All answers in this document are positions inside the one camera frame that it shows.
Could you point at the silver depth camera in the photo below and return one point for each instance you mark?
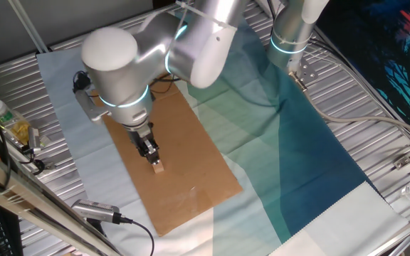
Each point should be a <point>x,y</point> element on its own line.
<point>94,210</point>
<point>34,138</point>

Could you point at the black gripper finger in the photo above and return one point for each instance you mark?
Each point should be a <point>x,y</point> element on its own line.
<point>143,151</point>
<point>154,151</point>

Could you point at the white pole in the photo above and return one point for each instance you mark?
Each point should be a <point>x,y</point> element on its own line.
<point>27,25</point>

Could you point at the metal clamp mount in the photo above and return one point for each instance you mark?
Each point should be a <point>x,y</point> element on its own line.
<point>50,165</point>

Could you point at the brown cardboard sheet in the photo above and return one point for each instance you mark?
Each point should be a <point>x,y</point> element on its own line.
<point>190,177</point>

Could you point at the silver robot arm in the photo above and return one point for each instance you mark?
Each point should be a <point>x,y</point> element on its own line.
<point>112,71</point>

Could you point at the clear bottle of yellow liquid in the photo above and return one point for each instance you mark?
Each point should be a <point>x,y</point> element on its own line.
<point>13,124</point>

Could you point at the small metal bracket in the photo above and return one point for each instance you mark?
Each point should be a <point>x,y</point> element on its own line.
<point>402,162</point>

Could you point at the small wooden block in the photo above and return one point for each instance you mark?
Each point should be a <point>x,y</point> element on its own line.
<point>158,169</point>

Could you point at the blue green patterned tablecloth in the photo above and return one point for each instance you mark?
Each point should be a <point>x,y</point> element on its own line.
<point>279,142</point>

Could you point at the colourful tropical poster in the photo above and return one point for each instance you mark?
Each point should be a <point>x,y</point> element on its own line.
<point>379,46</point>

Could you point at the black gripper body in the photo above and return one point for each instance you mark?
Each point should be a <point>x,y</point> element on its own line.
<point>142,138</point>

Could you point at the aluminium frame beam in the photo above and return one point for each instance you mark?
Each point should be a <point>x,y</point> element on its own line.
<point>13,185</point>

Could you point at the black camera stand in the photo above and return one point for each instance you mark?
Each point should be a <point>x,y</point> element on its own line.
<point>96,226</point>

